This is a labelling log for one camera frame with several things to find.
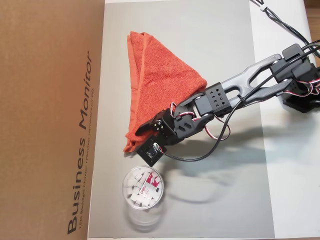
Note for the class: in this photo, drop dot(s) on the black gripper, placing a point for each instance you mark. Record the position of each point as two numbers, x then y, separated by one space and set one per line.
158 125

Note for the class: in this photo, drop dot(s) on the orange terry towel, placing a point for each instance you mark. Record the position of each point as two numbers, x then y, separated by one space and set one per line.
160 75

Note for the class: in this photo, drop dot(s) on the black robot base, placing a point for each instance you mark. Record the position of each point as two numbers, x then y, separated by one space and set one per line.
300 105

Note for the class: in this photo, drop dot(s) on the red white label card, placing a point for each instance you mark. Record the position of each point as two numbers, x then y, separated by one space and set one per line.
150 186

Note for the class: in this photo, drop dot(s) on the clear plastic jar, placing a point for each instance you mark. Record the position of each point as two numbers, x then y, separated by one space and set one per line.
132 185

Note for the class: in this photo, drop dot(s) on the grey table mat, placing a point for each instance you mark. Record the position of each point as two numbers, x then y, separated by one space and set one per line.
200 212

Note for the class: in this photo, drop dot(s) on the brown cardboard monitor box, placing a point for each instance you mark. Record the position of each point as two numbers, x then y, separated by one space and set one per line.
37 100

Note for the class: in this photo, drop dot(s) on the black square camera module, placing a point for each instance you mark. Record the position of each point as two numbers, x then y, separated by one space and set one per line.
150 153

